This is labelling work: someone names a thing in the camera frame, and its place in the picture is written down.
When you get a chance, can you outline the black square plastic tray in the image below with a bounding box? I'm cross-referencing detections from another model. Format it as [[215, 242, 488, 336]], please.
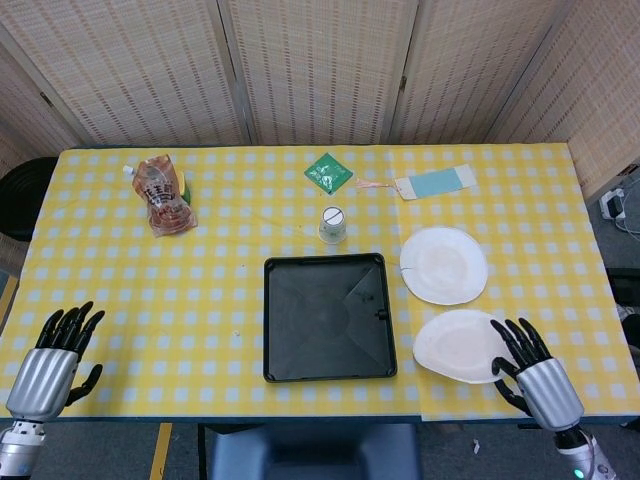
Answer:
[[262, 252, 399, 385]]

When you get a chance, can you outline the white power adapter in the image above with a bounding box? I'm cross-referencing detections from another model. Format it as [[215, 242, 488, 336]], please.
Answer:
[[599, 188, 629, 221]]

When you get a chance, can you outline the green foil packet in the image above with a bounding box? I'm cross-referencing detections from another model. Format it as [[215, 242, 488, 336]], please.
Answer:
[[303, 152, 355, 195]]

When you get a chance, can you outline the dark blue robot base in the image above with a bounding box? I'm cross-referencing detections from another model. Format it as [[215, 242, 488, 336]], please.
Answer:
[[205, 423, 424, 480]]

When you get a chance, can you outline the pink bookmark tassel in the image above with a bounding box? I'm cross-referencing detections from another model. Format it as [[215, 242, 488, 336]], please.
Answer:
[[355, 178, 399, 192]]

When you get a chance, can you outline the white paper plate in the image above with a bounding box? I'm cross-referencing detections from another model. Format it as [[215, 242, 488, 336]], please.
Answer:
[[399, 226, 489, 306], [412, 308, 519, 385]]

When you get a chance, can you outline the black round stool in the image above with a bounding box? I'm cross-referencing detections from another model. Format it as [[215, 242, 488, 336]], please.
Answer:
[[0, 157, 60, 243]]

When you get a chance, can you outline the brown sauce spout pouch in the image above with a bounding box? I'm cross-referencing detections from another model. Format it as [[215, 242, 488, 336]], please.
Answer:
[[122, 154, 199, 239]]

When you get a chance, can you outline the black floor equipment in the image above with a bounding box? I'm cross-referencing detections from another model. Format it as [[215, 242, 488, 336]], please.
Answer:
[[605, 267, 640, 306]]

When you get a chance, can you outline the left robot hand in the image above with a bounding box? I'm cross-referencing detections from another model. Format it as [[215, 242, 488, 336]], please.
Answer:
[[4, 300, 107, 424]]

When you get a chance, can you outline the upturned floral paper cup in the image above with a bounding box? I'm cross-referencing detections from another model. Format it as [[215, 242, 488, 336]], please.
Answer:
[[318, 205, 347, 245]]

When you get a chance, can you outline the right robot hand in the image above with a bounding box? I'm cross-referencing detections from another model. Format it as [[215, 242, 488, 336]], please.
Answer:
[[489, 316, 586, 432]]

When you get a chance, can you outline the woven folding screen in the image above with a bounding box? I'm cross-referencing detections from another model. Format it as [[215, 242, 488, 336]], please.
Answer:
[[0, 0, 640, 201]]

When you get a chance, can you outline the cream bookmark with blue panel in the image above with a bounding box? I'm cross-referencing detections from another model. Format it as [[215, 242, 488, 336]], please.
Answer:
[[393, 163, 479, 202]]

